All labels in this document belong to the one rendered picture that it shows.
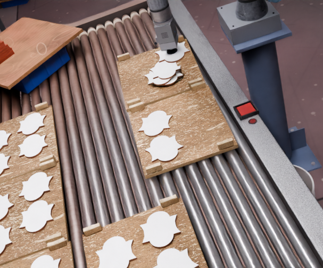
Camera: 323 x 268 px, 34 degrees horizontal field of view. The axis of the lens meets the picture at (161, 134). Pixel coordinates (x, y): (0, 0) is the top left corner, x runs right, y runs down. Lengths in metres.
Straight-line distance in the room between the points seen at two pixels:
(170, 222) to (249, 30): 1.15
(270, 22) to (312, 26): 1.72
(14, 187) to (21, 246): 0.31
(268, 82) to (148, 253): 1.34
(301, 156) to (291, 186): 1.39
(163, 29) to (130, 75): 0.47
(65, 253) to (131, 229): 0.23
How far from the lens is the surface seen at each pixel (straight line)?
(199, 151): 1.92
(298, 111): 3.47
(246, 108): 2.06
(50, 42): 2.74
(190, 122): 2.06
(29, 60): 2.66
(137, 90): 2.32
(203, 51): 2.48
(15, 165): 2.22
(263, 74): 2.70
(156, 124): 2.09
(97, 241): 1.77
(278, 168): 1.82
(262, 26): 2.56
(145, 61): 2.50
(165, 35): 2.04
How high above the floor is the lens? 2.21
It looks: 39 degrees down
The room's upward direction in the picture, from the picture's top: 19 degrees counter-clockwise
